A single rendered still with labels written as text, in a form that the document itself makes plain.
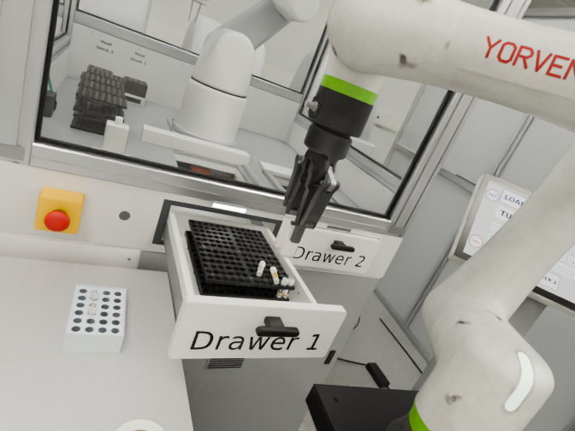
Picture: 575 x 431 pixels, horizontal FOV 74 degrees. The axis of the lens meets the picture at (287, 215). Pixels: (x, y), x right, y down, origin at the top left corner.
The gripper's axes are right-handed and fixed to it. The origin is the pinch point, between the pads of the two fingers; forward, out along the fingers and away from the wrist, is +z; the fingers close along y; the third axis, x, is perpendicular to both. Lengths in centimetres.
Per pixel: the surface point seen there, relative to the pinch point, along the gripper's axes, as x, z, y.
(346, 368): 101, 100, -61
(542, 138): 167, -41, -77
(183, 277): -16.5, 10.8, 0.1
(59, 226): -36.4, 12.7, -15.5
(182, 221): -13.0, 12.2, -24.4
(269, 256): 3.3, 10.1, -9.7
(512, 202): 82, -15, -19
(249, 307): -8.5, 7.7, 11.0
